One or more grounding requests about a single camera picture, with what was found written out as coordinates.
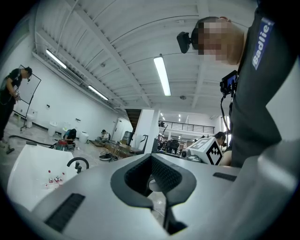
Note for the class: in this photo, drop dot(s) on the white bathtub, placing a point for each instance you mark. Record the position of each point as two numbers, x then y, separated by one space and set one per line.
30 168

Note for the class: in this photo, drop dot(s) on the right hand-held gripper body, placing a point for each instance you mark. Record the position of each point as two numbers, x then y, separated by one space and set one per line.
212 152

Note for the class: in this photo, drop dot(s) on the round floor disc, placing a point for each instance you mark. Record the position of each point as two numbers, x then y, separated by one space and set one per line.
105 157

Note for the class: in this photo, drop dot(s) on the ceiling tube light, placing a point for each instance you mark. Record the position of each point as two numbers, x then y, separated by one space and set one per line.
162 76
98 92
55 58

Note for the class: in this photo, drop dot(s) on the person's right forearm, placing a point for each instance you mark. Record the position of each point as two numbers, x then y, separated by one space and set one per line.
225 158

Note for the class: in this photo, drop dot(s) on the black faucet knob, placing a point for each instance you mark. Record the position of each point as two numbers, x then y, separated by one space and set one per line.
77 164
79 169

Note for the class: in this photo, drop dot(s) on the black chest monitor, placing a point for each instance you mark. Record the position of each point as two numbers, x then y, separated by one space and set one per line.
228 82

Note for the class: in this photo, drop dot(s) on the pile of red-label bottles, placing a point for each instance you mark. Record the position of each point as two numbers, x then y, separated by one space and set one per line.
55 180

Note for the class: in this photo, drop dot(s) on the black head camera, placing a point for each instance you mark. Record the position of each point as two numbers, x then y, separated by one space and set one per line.
184 42

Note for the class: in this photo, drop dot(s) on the person's head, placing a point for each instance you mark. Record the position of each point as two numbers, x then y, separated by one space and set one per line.
218 39

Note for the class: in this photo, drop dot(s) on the black upright floor stand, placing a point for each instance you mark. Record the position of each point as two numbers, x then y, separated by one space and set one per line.
144 143

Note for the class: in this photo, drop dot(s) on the person's black t-shirt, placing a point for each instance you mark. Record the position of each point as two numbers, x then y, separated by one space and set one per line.
257 93

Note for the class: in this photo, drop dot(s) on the whiteboard on black stand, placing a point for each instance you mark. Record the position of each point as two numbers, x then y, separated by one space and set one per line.
29 89

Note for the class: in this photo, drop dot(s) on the black curved faucet spout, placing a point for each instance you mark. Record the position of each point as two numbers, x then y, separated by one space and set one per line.
78 159

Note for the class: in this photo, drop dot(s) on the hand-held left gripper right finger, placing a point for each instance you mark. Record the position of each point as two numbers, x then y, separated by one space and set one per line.
206 187

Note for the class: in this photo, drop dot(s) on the brown staircase underside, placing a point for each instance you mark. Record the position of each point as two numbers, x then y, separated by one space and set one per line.
133 117

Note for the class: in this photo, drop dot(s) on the black flat mat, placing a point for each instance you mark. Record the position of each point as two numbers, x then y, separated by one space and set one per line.
31 143

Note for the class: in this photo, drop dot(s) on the white toilet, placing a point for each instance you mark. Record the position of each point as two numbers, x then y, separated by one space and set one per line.
52 127
83 137
30 117
65 127

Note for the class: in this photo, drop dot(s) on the large water jug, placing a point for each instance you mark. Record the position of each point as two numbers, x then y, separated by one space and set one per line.
127 137

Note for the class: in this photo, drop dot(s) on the wooden table with black legs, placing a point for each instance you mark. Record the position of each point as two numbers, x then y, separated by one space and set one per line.
126 148

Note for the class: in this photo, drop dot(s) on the wooden floor platform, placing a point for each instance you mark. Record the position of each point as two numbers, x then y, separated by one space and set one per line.
98 143

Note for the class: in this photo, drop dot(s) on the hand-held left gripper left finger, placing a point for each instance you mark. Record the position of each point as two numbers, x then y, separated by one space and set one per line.
98 211

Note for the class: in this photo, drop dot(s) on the black mezzanine railing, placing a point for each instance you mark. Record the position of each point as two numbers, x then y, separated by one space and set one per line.
187 126

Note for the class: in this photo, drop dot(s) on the white door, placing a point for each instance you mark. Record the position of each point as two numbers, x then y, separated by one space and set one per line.
118 129

